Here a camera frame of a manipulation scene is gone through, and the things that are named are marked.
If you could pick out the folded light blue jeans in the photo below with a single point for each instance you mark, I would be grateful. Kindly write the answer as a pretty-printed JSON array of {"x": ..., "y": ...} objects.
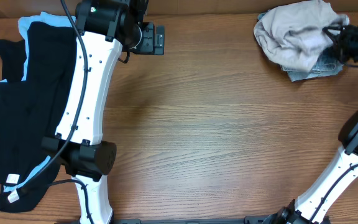
[{"x": 319, "y": 70}]

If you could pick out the light blue garment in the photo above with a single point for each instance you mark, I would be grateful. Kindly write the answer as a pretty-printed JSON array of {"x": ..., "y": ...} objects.
[{"x": 20, "y": 50}]

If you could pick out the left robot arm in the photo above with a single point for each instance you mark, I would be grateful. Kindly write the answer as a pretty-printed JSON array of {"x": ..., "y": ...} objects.
[{"x": 104, "y": 30}]

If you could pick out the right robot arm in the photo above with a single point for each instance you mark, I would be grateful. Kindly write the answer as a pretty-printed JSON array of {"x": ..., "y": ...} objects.
[{"x": 312, "y": 206}]

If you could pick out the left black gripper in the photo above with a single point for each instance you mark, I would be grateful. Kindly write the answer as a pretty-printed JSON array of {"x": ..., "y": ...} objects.
[{"x": 148, "y": 47}]

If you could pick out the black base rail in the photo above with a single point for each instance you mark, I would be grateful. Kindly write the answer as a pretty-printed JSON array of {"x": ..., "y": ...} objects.
[{"x": 245, "y": 220}]

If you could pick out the black garment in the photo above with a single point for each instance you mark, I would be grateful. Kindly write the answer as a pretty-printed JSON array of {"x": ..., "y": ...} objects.
[{"x": 37, "y": 75}]

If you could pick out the beige khaki shorts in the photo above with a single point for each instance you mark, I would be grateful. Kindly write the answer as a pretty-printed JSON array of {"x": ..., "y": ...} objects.
[{"x": 317, "y": 12}]

